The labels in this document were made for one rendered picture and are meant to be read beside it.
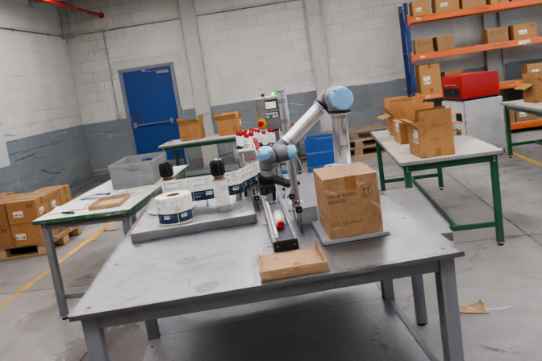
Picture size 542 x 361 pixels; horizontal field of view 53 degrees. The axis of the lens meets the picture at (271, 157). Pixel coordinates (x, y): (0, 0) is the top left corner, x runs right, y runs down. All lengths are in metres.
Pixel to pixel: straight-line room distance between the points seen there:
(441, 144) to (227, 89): 6.83
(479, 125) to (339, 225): 6.08
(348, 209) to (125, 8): 9.31
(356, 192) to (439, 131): 2.17
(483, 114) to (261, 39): 4.49
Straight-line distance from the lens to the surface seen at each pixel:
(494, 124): 8.44
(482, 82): 8.35
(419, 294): 3.42
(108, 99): 11.39
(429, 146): 4.46
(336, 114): 2.73
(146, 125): 11.13
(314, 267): 2.11
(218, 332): 3.22
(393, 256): 2.21
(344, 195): 2.38
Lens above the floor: 1.59
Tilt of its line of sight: 8 degrees down
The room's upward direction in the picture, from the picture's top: 8 degrees counter-clockwise
